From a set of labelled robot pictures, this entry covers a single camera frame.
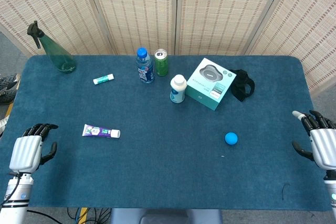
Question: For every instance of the white milk bottle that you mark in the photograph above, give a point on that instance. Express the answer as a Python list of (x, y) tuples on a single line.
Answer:
[(178, 90)]

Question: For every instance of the green drink can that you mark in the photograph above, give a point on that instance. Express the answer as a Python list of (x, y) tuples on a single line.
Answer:
[(161, 65)]

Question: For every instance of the white shoe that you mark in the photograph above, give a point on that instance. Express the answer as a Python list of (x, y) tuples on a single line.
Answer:
[(3, 123)]

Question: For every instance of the grey black sneaker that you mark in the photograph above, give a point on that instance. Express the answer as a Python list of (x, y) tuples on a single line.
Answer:
[(8, 81), (6, 96)]

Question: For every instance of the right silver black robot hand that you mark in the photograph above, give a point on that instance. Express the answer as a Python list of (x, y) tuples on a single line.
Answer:
[(324, 145)]

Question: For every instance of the blue sports drink bottle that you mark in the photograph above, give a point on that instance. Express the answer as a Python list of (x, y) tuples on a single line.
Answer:
[(145, 70)]

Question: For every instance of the white green glue stick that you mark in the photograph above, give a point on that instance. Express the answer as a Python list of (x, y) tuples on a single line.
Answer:
[(103, 79)]

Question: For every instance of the blue foam ball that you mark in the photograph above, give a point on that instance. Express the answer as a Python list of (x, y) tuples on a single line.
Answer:
[(231, 138)]

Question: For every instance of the woven bamboo folding screen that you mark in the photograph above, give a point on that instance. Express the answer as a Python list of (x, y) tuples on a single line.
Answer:
[(215, 11)]

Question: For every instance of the green spray bottle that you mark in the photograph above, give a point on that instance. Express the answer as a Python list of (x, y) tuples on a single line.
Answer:
[(59, 57)]

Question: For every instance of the blue felt table cover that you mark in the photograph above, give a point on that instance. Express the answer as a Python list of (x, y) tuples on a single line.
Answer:
[(157, 169)]

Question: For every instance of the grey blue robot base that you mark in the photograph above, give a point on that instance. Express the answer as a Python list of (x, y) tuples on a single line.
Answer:
[(165, 216)]

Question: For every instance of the teal product box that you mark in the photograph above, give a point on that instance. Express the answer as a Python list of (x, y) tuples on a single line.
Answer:
[(207, 87)]

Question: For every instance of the black thread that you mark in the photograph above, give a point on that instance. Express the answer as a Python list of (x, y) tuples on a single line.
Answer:
[(283, 191)]

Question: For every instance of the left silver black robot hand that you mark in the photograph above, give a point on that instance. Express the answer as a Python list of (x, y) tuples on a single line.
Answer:
[(25, 153)]

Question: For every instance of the purple white toothpaste tube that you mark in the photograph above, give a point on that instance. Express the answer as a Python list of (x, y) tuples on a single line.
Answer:
[(97, 130)]

